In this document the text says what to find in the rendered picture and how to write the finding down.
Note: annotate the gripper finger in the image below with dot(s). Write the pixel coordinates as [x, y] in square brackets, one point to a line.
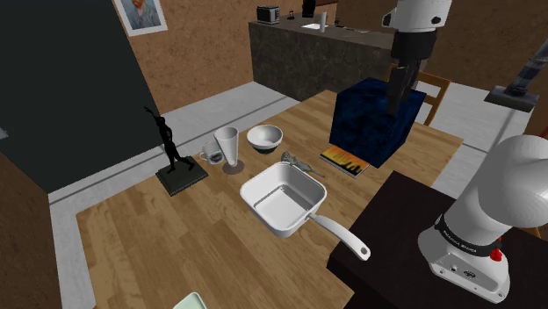
[413, 79]
[396, 92]

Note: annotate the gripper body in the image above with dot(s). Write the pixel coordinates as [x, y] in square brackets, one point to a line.
[413, 45]

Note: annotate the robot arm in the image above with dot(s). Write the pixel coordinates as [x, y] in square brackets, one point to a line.
[505, 188]

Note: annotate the wooden chair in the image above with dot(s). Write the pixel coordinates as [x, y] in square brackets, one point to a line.
[441, 92]

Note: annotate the dark blue box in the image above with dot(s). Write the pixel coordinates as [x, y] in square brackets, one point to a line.
[368, 124]

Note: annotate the orange and yellow book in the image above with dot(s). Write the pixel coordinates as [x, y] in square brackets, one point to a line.
[344, 161]

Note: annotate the grey tube with flat base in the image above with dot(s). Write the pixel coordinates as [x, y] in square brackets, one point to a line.
[513, 92]

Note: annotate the dark stone counter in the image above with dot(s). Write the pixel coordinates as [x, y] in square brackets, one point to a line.
[299, 60]

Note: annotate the grey kitchen tool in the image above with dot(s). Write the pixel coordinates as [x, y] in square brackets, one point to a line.
[295, 161]

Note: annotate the white bowl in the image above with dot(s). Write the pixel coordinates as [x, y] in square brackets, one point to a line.
[264, 137]

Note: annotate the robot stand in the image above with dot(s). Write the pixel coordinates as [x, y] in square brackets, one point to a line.
[385, 239]

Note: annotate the white cone-shaped cup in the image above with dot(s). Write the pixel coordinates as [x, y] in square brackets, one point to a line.
[227, 143]

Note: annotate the white mug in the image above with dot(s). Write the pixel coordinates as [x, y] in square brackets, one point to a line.
[210, 154]

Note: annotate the black dancer figure on base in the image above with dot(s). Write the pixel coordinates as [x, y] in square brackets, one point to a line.
[170, 147]

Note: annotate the wooden table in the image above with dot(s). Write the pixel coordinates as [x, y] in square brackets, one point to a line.
[171, 248]

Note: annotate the pale green flat thing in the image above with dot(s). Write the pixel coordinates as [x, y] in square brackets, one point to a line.
[192, 302]

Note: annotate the framed wall picture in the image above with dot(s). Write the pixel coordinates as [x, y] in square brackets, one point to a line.
[141, 15]

